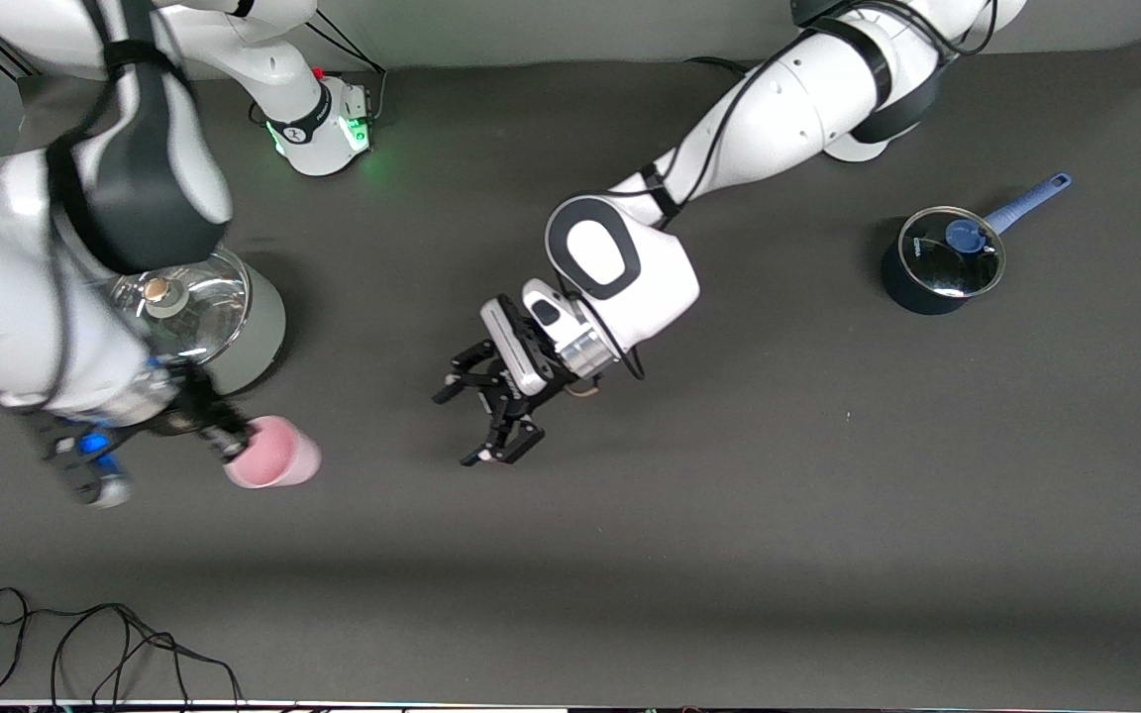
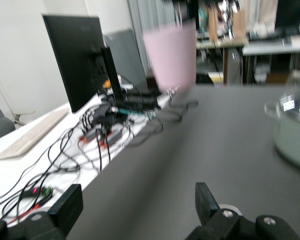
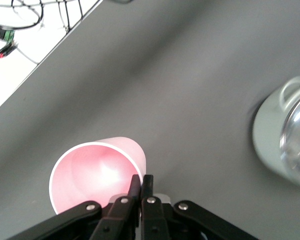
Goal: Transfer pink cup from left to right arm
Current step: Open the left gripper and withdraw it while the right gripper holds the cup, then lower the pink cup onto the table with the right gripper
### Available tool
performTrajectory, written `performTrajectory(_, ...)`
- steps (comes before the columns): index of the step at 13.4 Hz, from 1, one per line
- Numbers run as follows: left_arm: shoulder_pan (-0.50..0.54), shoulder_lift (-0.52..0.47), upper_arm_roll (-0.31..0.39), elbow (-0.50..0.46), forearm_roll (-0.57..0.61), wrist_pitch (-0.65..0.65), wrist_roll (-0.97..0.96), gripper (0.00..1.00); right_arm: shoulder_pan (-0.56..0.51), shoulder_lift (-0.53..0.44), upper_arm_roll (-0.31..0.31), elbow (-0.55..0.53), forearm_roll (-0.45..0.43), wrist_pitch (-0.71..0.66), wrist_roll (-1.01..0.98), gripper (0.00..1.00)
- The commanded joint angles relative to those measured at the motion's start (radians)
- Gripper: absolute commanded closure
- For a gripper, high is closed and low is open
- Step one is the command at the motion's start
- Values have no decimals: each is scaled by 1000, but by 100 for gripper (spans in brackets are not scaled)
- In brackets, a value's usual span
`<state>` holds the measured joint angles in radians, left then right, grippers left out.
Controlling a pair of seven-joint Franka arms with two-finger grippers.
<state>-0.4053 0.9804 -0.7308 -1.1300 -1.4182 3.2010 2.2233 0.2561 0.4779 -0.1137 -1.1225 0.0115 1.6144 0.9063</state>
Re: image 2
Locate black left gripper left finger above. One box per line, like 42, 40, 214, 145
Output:
0, 183, 84, 240

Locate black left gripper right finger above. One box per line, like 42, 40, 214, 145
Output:
183, 182, 300, 240

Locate pink plastic cup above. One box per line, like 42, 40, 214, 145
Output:
142, 21, 197, 94

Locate green terminal connector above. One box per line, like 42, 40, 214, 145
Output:
41, 186, 54, 199

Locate black device with red light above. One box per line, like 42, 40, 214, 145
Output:
21, 187, 41, 199

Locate orange-edged adapter box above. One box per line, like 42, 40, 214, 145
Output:
78, 128, 101, 144
98, 131, 123, 149

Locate white keyboard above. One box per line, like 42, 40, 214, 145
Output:
0, 108, 71, 161

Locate grey-green cooking pot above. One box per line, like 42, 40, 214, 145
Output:
264, 99, 300, 174

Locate grey office chair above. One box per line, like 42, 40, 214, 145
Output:
0, 94, 36, 144

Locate black computer monitor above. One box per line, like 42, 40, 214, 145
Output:
41, 14, 127, 114

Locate grey vertical blinds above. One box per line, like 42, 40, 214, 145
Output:
127, 0, 181, 73

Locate black desk cable bundle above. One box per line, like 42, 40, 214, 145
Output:
0, 74, 166, 223

